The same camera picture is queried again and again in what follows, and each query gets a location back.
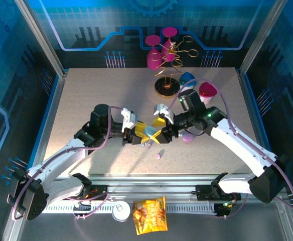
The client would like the gold wire tree glass stand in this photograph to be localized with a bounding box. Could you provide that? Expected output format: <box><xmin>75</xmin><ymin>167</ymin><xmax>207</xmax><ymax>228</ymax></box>
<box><xmin>154</xmin><ymin>35</ymin><xmax>199</xmax><ymax>97</ymax></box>

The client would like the yellow snack bag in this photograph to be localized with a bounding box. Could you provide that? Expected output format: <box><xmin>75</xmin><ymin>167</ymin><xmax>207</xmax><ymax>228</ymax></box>
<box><xmin>132</xmin><ymin>196</ymin><xmax>168</xmax><ymax>236</ymax></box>

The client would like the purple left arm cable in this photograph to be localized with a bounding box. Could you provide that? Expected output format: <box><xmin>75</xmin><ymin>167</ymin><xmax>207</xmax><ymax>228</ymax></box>
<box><xmin>8</xmin><ymin>105</ymin><xmax>125</xmax><ymax>221</ymax></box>

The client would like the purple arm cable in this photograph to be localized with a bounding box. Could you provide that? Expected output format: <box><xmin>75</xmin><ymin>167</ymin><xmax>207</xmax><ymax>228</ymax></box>
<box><xmin>8</xmin><ymin>105</ymin><xmax>125</xmax><ymax>221</ymax></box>
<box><xmin>167</xmin><ymin>78</ymin><xmax>293</xmax><ymax>214</ymax></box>

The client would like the white slotted cable duct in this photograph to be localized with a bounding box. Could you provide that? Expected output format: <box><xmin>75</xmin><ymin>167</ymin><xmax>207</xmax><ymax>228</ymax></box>
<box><xmin>42</xmin><ymin>202</ymin><xmax>216</xmax><ymax>214</ymax></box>

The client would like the white round lid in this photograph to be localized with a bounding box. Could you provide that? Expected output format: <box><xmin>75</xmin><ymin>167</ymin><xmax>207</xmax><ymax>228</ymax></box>
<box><xmin>111</xmin><ymin>201</ymin><xmax>131</xmax><ymax>222</ymax></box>

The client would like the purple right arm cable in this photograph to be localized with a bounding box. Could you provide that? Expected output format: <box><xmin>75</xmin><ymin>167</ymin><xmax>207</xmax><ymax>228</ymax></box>
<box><xmin>167</xmin><ymin>78</ymin><xmax>293</xmax><ymax>214</ymax></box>

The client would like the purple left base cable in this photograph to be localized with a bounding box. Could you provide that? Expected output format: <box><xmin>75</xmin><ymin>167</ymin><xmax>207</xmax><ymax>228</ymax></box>
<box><xmin>72</xmin><ymin>192</ymin><xmax>110</xmax><ymax>221</ymax></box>

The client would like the white cup with pink lid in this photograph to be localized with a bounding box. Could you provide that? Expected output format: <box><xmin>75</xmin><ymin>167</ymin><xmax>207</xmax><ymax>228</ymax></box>
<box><xmin>198</xmin><ymin>82</ymin><xmax>217</xmax><ymax>104</ymax></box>

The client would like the aluminium frame post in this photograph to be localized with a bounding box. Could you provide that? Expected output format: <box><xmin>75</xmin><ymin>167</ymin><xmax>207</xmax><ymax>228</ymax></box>
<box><xmin>237</xmin><ymin>0</ymin><xmax>288</xmax><ymax>75</ymax></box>
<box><xmin>13</xmin><ymin>0</ymin><xmax>70</xmax><ymax>76</ymax></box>

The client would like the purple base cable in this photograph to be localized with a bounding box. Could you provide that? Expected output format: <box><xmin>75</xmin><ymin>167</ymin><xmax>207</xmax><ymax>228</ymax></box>
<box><xmin>72</xmin><ymin>192</ymin><xmax>110</xmax><ymax>221</ymax></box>
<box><xmin>215</xmin><ymin>193</ymin><xmax>249</xmax><ymax>219</ymax></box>

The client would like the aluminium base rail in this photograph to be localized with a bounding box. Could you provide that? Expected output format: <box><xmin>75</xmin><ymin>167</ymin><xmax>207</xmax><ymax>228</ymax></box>
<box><xmin>13</xmin><ymin>172</ymin><xmax>287</xmax><ymax>214</ymax></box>

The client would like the white cup with blue lid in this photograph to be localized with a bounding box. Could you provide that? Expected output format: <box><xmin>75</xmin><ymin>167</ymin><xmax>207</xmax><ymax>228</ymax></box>
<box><xmin>178</xmin><ymin>72</ymin><xmax>196</xmax><ymax>91</ymax></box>

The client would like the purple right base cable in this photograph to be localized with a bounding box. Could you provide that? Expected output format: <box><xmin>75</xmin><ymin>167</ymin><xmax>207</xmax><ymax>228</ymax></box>
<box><xmin>215</xmin><ymin>193</ymin><xmax>249</xmax><ymax>219</ymax></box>

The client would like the magenta wine glass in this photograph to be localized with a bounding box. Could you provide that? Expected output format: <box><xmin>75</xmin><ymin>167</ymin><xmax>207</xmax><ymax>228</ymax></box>
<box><xmin>161</xmin><ymin>27</ymin><xmax>178</xmax><ymax>63</ymax></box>
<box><xmin>144</xmin><ymin>35</ymin><xmax>163</xmax><ymax>71</ymax></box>

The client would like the blue earbud charging case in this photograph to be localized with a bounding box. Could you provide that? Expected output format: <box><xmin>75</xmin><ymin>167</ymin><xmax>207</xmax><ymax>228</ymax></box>
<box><xmin>143</xmin><ymin>126</ymin><xmax>158</xmax><ymax>139</ymax></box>

